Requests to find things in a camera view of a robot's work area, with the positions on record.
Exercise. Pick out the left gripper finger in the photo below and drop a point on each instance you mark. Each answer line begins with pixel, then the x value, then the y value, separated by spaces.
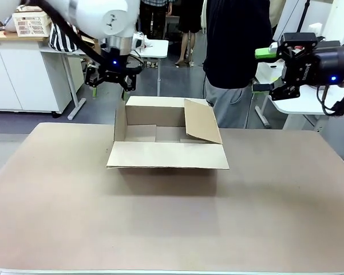
pixel 91 77
pixel 130 83

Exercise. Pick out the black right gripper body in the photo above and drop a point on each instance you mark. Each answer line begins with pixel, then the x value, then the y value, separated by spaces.
pixel 326 66

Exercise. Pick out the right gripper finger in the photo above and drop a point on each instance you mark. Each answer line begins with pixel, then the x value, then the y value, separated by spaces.
pixel 264 53
pixel 286 91

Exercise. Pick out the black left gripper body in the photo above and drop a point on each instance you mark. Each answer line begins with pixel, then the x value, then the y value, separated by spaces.
pixel 114 68

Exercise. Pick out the brown cardboard box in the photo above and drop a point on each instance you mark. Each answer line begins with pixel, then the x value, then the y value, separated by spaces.
pixel 166 156

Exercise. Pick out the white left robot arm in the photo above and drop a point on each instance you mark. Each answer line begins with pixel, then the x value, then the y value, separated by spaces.
pixel 103 17

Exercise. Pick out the white plastic bag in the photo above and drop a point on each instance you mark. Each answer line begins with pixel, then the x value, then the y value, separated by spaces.
pixel 270 71

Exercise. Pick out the person in dark sweatshirt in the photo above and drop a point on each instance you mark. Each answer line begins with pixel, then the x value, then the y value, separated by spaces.
pixel 237 43

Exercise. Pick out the white tabletop appliance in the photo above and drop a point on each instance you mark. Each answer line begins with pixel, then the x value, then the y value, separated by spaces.
pixel 140 43

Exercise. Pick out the white table with grey legs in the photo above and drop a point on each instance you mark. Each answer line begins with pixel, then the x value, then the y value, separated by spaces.
pixel 154 47

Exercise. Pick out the bystander in beige top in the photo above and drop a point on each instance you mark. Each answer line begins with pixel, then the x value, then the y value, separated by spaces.
pixel 276 11

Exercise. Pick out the black white striped bag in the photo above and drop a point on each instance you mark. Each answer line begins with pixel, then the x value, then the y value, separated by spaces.
pixel 60 40

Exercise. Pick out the bystander in dark trousers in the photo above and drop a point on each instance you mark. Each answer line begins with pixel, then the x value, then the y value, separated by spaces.
pixel 153 17

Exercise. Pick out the white cabinet with wooden top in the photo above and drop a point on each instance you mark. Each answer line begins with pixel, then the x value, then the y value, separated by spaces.
pixel 17 74

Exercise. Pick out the white plastic basket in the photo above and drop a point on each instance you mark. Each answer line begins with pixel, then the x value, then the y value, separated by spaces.
pixel 31 24

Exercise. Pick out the bystander in black shorts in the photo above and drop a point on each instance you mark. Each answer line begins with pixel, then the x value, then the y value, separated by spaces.
pixel 189 17

